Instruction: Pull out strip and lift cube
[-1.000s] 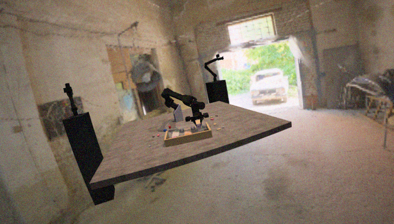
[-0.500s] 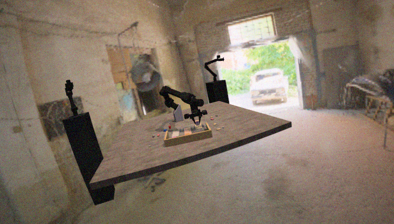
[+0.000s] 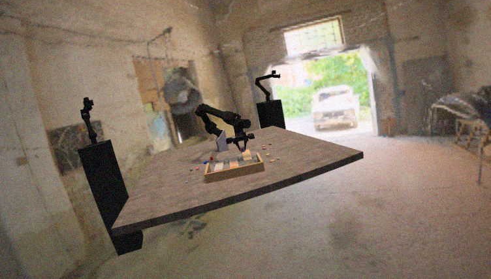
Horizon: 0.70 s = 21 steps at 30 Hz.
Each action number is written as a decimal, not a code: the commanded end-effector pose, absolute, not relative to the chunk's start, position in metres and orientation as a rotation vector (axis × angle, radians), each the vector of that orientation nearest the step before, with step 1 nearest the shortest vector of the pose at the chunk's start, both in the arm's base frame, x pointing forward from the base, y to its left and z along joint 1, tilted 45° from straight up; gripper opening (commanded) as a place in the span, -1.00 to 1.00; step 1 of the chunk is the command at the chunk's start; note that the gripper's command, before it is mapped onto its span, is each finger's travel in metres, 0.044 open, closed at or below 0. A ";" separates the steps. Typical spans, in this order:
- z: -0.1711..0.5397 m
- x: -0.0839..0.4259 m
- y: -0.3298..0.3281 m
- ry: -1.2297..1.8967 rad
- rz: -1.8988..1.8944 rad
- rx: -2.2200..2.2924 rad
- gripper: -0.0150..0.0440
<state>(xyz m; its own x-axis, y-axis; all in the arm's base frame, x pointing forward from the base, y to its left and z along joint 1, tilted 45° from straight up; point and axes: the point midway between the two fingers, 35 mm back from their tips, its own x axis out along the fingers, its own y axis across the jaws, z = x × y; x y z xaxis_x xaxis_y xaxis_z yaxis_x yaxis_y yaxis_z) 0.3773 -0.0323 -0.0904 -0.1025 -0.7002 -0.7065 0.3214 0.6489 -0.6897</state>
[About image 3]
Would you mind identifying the shallow wooden tray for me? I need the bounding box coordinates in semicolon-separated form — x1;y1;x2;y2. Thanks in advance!
204;151;265;183

